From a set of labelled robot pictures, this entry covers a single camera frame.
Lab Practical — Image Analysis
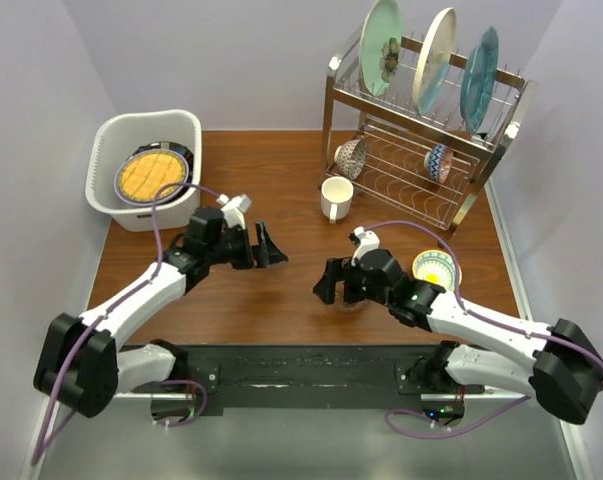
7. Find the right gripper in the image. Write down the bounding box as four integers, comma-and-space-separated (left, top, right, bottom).
313, 257, 392, 308

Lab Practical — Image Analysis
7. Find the red patterned bowl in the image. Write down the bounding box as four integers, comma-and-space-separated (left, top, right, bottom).
334, 138, 368, 180

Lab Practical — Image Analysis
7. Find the black striped plate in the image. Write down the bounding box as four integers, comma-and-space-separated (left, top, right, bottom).
115, 141, 194, 205

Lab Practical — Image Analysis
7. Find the mint flower plate in rack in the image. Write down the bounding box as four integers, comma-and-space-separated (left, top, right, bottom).
359, 0, 403, 96

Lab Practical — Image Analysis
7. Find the blue zigzag bowl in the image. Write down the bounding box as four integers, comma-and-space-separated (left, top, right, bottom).
423, 144, 454, 184

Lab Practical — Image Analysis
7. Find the clear glass dish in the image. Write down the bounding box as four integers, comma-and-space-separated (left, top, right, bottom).
332, 298, 370, 315

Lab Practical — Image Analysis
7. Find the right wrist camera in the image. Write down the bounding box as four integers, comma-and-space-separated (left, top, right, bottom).
349, 226, 380, 265

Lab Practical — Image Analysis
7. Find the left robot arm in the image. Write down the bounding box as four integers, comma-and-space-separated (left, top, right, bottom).
33, 207, 288, 418

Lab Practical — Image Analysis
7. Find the white plastic bin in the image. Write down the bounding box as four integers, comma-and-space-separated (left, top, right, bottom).
85, 109, 202, 232

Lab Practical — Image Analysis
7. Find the teal glass plate in rack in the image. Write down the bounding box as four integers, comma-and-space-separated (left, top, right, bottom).
460, 27, 499, 135

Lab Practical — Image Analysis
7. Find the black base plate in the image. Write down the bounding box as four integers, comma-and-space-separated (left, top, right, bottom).
184, 344, 455, 416

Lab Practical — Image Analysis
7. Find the yellow patterned plate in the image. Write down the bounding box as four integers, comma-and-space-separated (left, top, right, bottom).
116, 152, 188, 201

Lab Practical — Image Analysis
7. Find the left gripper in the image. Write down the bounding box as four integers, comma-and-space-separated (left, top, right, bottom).
207, 221, 287, 271

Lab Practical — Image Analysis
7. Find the lavender plate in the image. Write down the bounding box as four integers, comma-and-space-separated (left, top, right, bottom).
112, 149, 191, 206

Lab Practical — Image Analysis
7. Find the beige blue plate in rack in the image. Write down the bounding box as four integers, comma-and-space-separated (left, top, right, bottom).
412, 7, 457, 115

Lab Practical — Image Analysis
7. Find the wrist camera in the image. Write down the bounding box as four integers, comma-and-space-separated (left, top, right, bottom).
349, 226, 380, 265
216, 194, 252, 229

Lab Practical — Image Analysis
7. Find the yellow blue small bowl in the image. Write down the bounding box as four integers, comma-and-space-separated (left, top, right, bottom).
412, 249, 463, 290

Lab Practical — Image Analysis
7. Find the white mug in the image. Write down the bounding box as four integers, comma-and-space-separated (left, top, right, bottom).
320, 176, 354, 224

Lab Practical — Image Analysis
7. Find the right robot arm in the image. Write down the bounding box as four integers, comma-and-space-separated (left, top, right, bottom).
313, 249, 603, 425

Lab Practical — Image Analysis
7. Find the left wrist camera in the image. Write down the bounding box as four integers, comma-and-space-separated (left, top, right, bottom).
216, 194, 252, 229

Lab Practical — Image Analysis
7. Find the metal dish rack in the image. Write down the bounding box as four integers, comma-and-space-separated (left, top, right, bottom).
319, 30, 538, 239

